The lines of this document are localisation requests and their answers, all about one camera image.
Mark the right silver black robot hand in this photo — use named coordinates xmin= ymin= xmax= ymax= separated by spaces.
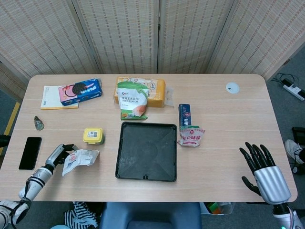
xmin=239 ymin=142 xmax=292 ymax=205

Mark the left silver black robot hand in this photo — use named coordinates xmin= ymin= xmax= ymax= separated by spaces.
xmin=45 ymin=144 xmax=79 ymax=168

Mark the white sugar bag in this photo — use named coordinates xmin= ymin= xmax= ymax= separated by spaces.
xmin=62 ymin=149 xmax=100 ymax=177

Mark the black square plastic tray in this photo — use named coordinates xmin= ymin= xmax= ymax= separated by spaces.
xmin=114 ymin=121 xmax=178 ymax=183

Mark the red white seasoning pouch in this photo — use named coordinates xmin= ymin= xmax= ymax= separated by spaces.
xmin=177 ymin=125 xmax=206 ymax=147

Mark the green white corn starch bag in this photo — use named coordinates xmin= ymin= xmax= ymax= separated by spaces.
xmin=117 ymin=81 xmax=149 ymax=120

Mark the black smartphone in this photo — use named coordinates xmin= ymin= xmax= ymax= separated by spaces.
xmin=18 ymin=136 xmax=42 ymax=171

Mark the white sneaker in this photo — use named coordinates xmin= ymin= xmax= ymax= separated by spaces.
xmin=285 ymin=139 xmax=305 ymax=165

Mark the yellow lidded jar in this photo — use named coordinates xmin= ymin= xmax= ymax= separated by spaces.
xmin=82 ymin=127 xmax=105 ymax=145

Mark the black floor device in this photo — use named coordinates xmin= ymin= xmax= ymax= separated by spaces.
xmin=291 ymin=126 xmax=305 ymax=142

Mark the white yellow notebook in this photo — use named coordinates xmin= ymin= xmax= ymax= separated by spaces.
xmin=40 ymin=85 xmax=80 ymax=110

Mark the clear plastic storage bin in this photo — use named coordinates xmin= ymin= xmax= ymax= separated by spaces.
xmin=199 ymin=202 xmax=235 ymax=216

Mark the black white striped cloth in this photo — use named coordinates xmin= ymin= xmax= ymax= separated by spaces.
xmin=64 ymin=201 xmax=100 ymax=229

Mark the blue cookie box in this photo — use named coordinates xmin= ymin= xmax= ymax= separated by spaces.
xmin=58 ymin=78 xmax=103 ymax=107

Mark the woven folding screen panel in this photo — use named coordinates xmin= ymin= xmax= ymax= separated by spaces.
xmin=72 ymin=0 xmax=161 ymax=74
xmin=0 ymin=0 xmax=102 ymax=80
xmin=0 ymin=61 xmax=30 ymax=101
xmin=157 ymin=0 xmax=235 ymax=74
xmin=207 ymin=0 xmax=305 ymax=80

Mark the white power strip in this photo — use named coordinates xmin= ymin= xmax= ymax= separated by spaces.
xmin=282 ymin=80 xmax=305 ymax=101

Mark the dark blue carton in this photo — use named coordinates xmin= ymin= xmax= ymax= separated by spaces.
xmin=178 ymin=103 xmax=193 ymax=127

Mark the blue chair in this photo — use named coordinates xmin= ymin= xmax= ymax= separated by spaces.
xmin=99 ymin=202 xmax=203 ymax=229

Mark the orange tissue pack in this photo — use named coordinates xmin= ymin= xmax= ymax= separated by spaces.
xmin=113 ymin=76 xmax=176 ymax=108

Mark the white cable grommet cap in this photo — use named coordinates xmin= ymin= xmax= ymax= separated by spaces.
xmin=225 ymin=82 xmax=240 ymax=94

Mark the black power cable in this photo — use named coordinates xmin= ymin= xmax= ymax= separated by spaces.
xmin=271 ymin=73 xmax=299 ymax=84

